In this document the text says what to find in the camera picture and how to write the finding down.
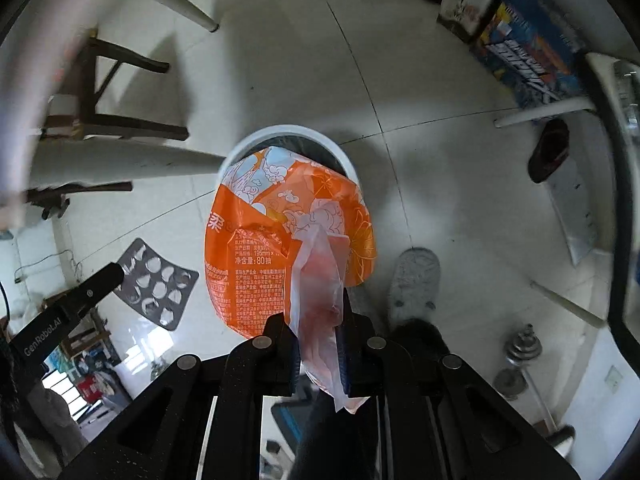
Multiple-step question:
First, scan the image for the pink translucent plastic bag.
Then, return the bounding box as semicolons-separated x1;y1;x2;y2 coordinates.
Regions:
288;226;366;414

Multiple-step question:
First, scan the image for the orange snack bag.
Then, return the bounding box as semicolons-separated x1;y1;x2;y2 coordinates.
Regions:
204;146;376;338

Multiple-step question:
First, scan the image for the white round trash bin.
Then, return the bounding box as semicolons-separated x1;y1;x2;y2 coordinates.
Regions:
215;125;359;191

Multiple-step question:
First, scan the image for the grey fuzzy right slipper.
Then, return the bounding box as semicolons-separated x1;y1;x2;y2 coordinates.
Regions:
387;247;440;330

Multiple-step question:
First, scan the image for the grey egg tray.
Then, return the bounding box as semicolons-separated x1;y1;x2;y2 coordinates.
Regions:
114;238;200;332

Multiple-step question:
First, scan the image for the dark wooden chair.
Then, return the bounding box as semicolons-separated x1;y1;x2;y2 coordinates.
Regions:
40;28;190;143

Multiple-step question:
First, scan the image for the black slipper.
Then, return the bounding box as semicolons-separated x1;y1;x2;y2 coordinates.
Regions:
527;118;570;183

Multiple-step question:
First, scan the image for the blue printed carton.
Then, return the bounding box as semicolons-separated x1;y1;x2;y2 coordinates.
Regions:
471;0;586;110

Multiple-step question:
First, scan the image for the white black calligraphy box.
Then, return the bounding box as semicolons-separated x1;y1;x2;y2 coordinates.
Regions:
437;0;501;44

